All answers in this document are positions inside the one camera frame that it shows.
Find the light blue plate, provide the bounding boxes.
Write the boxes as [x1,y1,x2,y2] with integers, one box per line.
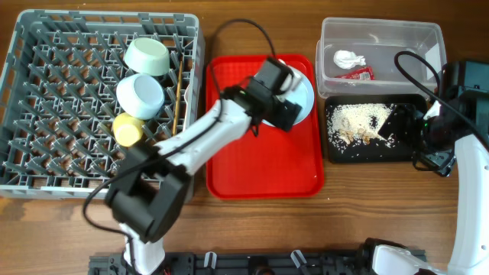
[263,72,315,127]

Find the rice and peanut shells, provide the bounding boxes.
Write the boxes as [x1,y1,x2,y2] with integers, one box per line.
[327,103,395,154]

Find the red sauce packet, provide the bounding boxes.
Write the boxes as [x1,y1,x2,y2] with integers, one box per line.
[338,66,375,80]

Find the white napkin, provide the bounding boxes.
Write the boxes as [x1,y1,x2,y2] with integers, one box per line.
[333,50,366,70]

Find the wooden chopstick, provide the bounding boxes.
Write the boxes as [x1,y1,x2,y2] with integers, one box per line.
[172,58,183,136]

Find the light green bowl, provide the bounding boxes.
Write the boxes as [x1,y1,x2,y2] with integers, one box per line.
[116,73,165,120]

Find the light blue small bowl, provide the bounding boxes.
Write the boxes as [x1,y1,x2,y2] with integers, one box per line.
[123,37,170,76]

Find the yellow plastic cup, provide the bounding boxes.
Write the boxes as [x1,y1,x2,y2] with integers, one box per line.
[112,112,144,147]

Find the white plastic fork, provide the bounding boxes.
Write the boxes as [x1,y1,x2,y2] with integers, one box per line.
[182,86,191,131]

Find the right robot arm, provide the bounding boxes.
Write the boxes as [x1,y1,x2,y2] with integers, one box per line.
[379,60,488,274]

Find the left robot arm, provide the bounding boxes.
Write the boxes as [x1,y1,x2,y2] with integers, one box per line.
[105,57,302,274]

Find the grey dishwasher rack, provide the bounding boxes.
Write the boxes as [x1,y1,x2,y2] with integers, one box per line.
[1,9,205,199]

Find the black plastic tray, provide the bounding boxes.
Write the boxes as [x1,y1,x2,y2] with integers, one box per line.
[325,94,427,163]

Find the red plastic tray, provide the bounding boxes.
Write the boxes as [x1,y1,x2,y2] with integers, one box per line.
[206,54,324,199]

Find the clear plastic bin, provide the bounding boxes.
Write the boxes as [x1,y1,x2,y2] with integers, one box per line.
[316,17,447,98]

